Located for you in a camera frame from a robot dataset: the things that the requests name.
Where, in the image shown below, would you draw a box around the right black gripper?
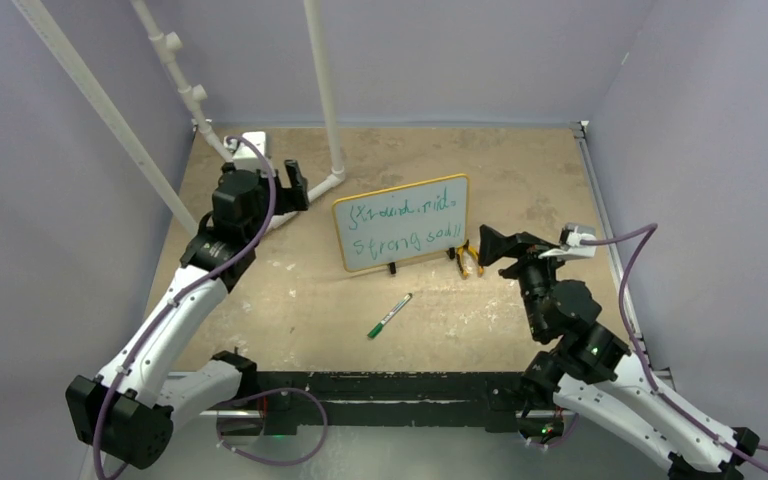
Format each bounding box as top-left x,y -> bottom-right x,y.
476,224 -> 571,338

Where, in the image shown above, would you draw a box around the yellow framed whiteboard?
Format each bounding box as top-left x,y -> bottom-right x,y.
331,173 -> 470,273

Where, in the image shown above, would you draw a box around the green whiteboard marker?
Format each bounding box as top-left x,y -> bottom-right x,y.
377,293 -> 413,327

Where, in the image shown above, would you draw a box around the green marker cap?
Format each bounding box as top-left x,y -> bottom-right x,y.
367,323 -> 384,339

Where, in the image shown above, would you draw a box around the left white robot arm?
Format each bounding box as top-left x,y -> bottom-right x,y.
65,159 -> 310,479

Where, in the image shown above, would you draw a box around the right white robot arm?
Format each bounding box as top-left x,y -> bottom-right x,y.
477,223 -> 759,479

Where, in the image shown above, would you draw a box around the yellow handled pliers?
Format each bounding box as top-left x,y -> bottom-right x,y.
451,240 -> 485,280

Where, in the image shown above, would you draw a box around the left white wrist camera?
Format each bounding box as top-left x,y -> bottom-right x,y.
223,131 -> 271,172

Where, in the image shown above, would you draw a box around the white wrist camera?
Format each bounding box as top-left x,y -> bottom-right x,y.
223,131 -> 271,172
538,223 -> 597,261

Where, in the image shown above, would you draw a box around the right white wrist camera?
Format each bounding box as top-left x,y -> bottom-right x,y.
538,223 -> 597,261

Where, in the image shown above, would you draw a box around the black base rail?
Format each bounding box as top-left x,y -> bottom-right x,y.
195,370 -> 558,437

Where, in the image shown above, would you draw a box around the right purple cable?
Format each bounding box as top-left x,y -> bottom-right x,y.
579,223 -> 768,480

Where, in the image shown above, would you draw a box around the white PVC pipe frame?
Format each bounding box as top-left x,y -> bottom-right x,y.
11,0 -> 347,236

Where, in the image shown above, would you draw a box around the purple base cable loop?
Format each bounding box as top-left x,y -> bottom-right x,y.
215,387 -> 330,467

